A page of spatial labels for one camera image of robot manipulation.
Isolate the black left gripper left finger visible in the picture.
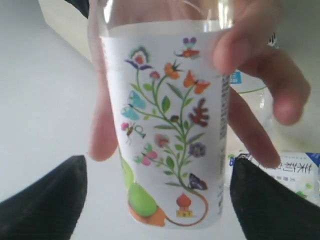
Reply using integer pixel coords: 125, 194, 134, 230
0, 155, 87, 240

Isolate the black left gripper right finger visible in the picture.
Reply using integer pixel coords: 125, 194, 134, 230
229, 155, 320, 240

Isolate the floral label square bottle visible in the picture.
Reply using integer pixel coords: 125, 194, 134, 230
97, 0, 234, 230

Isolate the lime label water bottle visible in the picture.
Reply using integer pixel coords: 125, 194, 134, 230
223, 32, 320, 201

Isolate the person's open hand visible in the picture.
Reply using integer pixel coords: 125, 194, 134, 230
87, 0, 311, 168

